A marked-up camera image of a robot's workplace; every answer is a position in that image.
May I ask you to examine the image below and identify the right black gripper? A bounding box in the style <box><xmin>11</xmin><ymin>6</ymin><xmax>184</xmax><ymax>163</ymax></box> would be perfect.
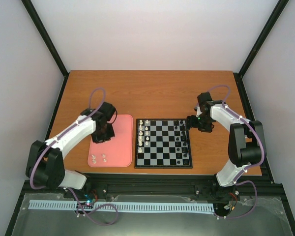
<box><xmin>185</xmin><ymin>114</ymin><xmax>213</xmax><ymax>133</ymax></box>

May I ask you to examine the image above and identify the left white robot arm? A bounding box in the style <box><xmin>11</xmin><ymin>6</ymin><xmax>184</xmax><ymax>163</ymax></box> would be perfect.
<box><xmin>26</xmin><ymin>102</ymin><xmax>117</xmax><ymax>198</ymax></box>

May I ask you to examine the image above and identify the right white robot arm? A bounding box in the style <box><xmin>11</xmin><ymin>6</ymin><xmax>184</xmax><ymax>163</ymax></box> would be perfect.
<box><xmin>186</xmin><ymin>92</ymin><xmax>266</xmax><ymax>187</ymax></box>

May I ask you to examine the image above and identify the pink plastic tray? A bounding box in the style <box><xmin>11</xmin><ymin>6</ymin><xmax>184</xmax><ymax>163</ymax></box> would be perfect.
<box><xmin>88</xmin><ymin>115</ymin><xmax>133</xmax><ymax>168</ymax></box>

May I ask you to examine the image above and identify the black white chessboard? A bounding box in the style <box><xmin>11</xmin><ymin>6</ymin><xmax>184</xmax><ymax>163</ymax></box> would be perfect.
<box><xmin>134</xmin><ymin>118</ymin><xmax>193</xmax><ymax>169</ymax></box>

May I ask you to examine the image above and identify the black aluminium frame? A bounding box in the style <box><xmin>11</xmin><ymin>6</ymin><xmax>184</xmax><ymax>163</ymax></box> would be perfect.
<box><xmin>4</xmin><ymin>0</ymin><xmax>295</xmax><ymax>236</ymax></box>

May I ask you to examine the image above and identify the light blue cable duct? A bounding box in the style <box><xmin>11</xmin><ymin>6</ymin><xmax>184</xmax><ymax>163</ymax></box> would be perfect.
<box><xmin>28</xmin><ymin>200</ymin><xmax>214</xmax><ymax>214</ymax></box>

